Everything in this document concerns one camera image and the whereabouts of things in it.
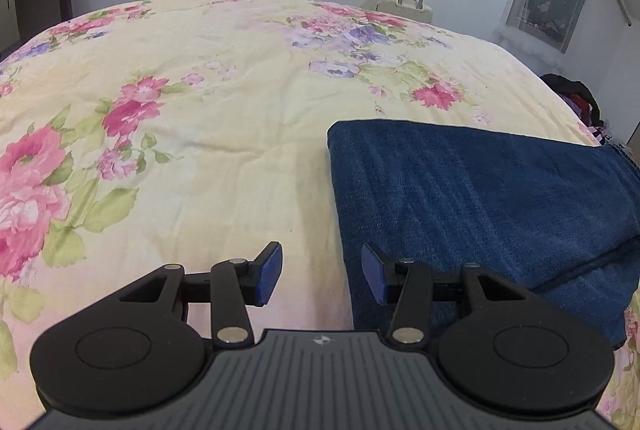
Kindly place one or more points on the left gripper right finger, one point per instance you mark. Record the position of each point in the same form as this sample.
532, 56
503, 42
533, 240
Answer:
410, 287

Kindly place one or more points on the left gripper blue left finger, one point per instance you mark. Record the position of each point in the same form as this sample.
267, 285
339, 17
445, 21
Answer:
229, 287

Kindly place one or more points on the blue denim jeans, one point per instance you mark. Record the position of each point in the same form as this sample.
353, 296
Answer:
558, 218

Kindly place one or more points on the floral yellow bed quilt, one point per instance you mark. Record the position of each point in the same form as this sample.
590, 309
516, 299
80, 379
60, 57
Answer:
192, 131

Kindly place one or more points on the pile of clothes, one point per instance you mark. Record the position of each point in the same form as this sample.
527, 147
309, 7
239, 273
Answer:
581, 101

